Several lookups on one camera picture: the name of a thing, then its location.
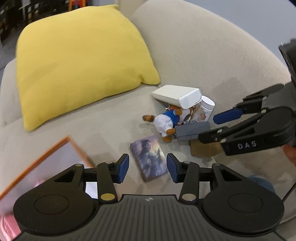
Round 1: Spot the illustrated card box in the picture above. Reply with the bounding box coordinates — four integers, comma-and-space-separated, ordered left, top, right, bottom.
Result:
130, 135, 168, 182

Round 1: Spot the orange storage box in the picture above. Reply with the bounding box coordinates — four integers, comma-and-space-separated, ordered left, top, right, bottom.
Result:
1, 137, 94, 240

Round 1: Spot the red panda plush toy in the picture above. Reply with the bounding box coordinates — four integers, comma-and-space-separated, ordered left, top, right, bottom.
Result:
142, 105, 194, 143

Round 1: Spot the grey box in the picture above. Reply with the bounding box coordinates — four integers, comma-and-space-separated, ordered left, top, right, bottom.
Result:
175, 121, 210, 141

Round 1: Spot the blue jeans leg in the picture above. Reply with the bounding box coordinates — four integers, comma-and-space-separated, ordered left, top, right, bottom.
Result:
247, 176, 275, 195

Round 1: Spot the yellow cushion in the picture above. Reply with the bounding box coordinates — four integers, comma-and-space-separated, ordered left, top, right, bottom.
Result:
16, 4, 160, 132

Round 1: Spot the white rectangular case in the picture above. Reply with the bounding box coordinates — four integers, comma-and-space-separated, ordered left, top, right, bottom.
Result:
152, 85, 202, 109

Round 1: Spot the person's right hand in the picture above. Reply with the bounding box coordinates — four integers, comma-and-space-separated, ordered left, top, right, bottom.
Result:
282, 145, 296, 165

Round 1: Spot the white printed cream tube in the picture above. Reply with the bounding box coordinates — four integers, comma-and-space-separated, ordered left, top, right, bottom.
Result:
191, 95, 215, 123

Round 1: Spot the small brown cardboard box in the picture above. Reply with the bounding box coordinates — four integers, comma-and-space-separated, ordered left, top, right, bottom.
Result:
189, 140, 223, 158

